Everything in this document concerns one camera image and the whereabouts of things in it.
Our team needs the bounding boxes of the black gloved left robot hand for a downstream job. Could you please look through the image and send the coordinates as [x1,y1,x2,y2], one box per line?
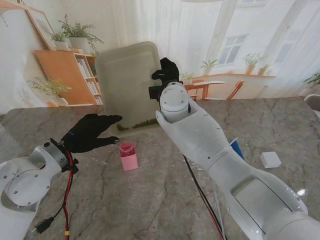
[60,113,124,154]

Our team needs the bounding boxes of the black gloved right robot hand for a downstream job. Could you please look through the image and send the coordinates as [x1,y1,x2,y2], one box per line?
[150,57,181,88]

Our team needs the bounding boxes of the white baking tray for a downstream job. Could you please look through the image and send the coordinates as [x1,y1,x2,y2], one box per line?
[94,41,161,137]

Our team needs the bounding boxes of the pink square bottle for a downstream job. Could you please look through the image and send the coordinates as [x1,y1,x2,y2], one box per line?
[118,141,139,172]

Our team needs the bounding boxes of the blue plastic scraper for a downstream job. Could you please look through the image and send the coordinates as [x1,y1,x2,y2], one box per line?
[230,139,246,161]

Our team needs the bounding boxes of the white square bottle cap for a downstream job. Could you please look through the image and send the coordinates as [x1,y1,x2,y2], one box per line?
[259,151,282,169]

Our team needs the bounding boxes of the scattered green beans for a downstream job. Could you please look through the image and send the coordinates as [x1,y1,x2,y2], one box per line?
[116,118,159,132]

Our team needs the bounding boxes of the printed room scene backdrop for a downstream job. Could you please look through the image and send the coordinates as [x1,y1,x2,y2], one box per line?
[0,0,320,111]

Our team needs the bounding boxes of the white rounded object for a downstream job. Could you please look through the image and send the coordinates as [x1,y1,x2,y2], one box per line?
[304,93,320,113]

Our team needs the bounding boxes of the red left arm cable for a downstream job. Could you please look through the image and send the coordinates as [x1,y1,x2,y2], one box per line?
[63,149,78,240]

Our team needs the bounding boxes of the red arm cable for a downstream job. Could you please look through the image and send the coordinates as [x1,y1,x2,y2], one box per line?
[63,149,78,240]
[206,208,226,240]

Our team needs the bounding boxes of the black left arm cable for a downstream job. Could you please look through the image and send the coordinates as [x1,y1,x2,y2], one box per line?
[31,171,75,235]

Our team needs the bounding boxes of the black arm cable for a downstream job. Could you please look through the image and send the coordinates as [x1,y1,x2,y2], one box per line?
[183,153,227,240]
[31,171,75,235]

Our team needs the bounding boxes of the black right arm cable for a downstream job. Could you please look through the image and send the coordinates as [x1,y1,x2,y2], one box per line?
[183,153,227,240]

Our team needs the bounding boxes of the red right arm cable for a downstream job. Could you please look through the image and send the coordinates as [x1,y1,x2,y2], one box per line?
[206,208,226,240]

